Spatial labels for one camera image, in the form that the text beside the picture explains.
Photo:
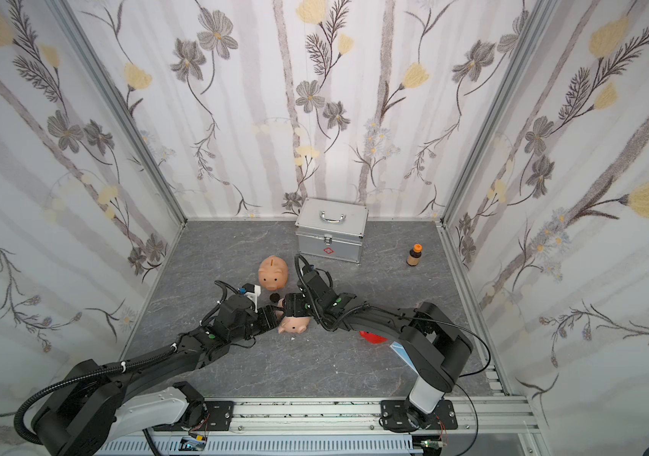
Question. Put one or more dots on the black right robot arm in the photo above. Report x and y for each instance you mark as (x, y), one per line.
(438, 348)

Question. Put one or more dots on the small brown orange-capped bottle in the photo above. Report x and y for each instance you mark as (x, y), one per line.
(415, 255)

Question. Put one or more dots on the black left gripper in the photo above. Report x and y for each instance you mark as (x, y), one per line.
(270, 316)

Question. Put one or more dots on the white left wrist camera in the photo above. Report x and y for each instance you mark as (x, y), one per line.
(252, 292)

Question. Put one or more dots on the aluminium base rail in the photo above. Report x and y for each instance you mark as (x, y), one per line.
(336, 426)

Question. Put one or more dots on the pink piggy bank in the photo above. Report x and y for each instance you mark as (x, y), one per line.
(291, 325)
(273, 273)

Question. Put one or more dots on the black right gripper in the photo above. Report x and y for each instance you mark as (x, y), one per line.
(299, 305)

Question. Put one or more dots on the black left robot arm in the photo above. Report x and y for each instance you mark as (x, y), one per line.
(75, 416)

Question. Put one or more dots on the blue face mask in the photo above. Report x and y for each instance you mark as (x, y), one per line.
(399, 350)

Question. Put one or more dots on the silver aluminium first aid case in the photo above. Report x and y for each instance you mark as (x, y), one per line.
(329, 229)

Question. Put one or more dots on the red piggy bank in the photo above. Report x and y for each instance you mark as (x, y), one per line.
(373, 338)

